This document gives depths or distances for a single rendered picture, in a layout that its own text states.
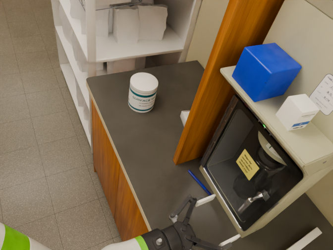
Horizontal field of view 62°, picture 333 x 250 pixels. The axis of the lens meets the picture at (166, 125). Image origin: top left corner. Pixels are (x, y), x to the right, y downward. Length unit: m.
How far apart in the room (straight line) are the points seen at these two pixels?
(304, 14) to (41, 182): 1.97
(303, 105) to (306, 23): 0.18
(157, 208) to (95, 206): 1.07
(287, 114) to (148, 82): 0.77
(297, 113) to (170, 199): 0.64
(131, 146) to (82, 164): 1.10
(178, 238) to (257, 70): 0.48
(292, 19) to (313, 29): 0.06
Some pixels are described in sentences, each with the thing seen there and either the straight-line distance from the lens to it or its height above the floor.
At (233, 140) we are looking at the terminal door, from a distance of 0.94.
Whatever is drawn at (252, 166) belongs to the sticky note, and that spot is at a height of 1.25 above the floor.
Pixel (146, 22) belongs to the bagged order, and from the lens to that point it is 1.81.
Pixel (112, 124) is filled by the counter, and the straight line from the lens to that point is 1.29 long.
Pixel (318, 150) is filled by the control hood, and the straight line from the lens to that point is 0.68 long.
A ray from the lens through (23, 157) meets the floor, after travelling 2.39.
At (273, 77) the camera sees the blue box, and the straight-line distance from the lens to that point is 0.66.
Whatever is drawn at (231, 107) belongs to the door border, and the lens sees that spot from 0.91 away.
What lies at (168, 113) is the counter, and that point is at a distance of 1.38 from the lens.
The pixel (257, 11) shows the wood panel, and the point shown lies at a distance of 0.80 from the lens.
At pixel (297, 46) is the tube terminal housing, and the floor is 1.62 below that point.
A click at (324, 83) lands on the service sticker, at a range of 0.70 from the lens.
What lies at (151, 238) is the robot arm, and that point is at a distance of 0.79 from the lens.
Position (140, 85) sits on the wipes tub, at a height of 1.09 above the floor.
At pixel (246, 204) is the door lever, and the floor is 1.18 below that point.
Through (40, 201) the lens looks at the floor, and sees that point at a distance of 2.18.
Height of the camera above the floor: 1.93
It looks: 48 degrees down
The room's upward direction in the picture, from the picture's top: 16 degrees clockwise
